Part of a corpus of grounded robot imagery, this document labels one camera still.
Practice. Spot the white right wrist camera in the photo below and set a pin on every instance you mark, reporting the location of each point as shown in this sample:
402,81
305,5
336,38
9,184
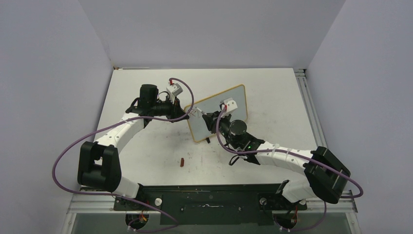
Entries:
228,106

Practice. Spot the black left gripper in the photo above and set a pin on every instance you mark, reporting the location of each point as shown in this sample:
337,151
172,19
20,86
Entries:
176,110

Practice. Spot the aluminium right side rail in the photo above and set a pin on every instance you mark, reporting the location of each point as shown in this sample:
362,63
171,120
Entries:
310,108

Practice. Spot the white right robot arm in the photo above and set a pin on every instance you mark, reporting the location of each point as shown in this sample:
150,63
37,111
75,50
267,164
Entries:
326,176

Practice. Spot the aluminium front frame rail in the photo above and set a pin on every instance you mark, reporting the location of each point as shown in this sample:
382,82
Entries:
104,204

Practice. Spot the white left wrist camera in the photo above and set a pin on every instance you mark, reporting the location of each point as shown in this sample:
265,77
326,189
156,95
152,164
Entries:
174,90

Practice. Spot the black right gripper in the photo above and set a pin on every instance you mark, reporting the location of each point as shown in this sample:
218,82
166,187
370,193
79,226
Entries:
212,119

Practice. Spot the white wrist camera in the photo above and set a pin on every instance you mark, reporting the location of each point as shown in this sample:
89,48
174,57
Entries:
174,90
228,106

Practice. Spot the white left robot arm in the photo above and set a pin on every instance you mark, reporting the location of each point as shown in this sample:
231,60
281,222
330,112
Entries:
99,163

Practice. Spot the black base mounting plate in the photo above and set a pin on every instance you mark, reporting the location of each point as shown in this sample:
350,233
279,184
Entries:
214,204

